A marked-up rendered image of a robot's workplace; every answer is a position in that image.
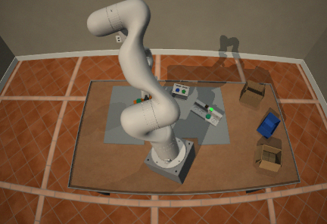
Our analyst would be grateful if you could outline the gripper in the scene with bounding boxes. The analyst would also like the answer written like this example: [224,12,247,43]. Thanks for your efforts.
[141,90,150,100]

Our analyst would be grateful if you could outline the white push-button panel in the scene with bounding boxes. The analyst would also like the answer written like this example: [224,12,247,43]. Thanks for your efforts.
[172,83,190,100]

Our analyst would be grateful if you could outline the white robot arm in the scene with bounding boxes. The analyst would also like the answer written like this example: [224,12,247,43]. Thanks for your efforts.
[87,0,186,168]

